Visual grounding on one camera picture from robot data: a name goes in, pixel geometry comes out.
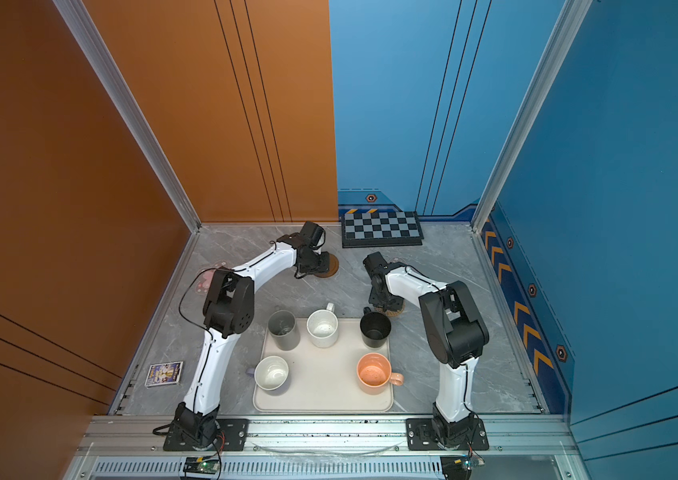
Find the brown wooden round coaster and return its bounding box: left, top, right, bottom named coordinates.
left=315, top=252, right=339, bottom=278

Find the rattan woven round coaster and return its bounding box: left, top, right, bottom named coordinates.
left=377, top=305, right=405, bottom=317

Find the pink flower coaster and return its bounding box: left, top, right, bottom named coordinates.
left=195, top=268, right=216, bottom=294

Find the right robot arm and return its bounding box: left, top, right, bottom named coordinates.
left=367, top=262, right=490, bottom=451

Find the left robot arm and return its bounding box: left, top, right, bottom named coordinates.
left=164, top=221, right=338, bottom=450

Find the black mug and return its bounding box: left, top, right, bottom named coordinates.
left=359, top=307, right=392, bottom=349

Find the black chessboard box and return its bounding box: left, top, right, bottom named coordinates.
left=341, top=210, right=424, bottom=248

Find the white speckled mug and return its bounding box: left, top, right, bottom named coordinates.
left=306, top=302, right=339, bottom=349

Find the grey mug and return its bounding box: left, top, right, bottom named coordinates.
left=267, top=310, right=301, bottom=351

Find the orange mug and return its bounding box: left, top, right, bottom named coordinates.
left=356, top=353, right=405, bottom=395

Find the cream serving tray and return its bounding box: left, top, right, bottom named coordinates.
left=253, top=318, right=394, bottom=414

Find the purple card box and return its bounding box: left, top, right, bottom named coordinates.
left=144, top=361, right=184, bottom=388

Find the right circuit board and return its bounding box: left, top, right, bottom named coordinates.
left=440, top=456, right=484, bottom=480

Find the circuit board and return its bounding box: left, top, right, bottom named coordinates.
left=440, top=456, right=484, bottom=480
left=181, top=456, right=222, bottom=479

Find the left circuit board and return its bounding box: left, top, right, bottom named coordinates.
left=181, top=456, right=222, bottom=479

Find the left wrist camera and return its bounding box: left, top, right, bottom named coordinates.
left=300, top=221, right=325, bottom=250

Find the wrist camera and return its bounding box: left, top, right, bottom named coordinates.
left=300, top=221, right=325, bottom=250
left=363, top=252, right=389, bottom=278

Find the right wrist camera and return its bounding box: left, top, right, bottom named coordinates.
left=363, top=252, right=389, bottom=278

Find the white mug purple handle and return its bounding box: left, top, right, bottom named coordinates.
left=246, top=355, right=290, bottom=395

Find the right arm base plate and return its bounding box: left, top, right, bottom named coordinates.
left=405, top=415, right=490, bottom=451

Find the aluminium front rail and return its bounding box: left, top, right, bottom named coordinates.
left=63, top=414, right=589, bottom=479

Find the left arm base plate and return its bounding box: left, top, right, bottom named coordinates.
left=162, top=418, right=249, bottom=453

